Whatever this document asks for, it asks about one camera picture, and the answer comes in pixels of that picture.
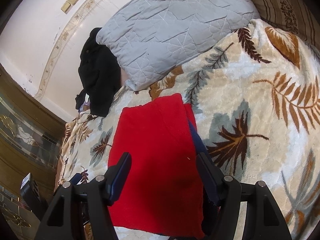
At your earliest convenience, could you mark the navy blue knit garment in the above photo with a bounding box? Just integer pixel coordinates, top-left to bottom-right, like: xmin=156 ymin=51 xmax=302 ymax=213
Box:
xmin=188 ymin=121 xmax=219 ymax=239

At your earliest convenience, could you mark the red knit sweater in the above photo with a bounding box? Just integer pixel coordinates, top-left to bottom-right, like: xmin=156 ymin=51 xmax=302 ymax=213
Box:
xmin=108 ymin=93 xmax=205 ymax=239

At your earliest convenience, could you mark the black clothing pile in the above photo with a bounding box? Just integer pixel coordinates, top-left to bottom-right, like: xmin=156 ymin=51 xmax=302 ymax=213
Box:
xmin=75 ymin=28 xmax=121 ymax=117

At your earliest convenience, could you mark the black box on floor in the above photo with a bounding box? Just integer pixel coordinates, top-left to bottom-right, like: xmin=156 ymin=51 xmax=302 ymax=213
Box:
xmin=20 ymin=173 xmax=48 ymax=220

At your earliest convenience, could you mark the brown wooden glass cabinet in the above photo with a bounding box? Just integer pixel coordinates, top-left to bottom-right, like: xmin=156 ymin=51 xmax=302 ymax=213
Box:
xmin=1 ymin=68 xmax=65 ymax=239

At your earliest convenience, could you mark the purple patterned small garment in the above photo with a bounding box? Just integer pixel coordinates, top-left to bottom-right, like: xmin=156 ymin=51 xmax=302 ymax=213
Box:
xmin=75 ymin=94 xmax=91 ymax=113

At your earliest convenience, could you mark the leaf pattern fleece blanket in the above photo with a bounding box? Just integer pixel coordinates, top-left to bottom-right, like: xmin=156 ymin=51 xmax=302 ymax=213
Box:
xmin=56 ymin=20 xmax=319 ymax=239

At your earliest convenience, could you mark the grey quilted pillow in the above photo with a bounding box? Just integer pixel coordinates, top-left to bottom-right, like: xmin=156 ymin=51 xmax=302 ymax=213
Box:
xmin=96 ymin=0 xmax=259 ymax=91

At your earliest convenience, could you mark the striped floral bed sheet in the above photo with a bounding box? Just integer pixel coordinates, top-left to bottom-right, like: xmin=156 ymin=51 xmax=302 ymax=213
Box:
xmin=252 ymin=0 xmax=319 ymax=49

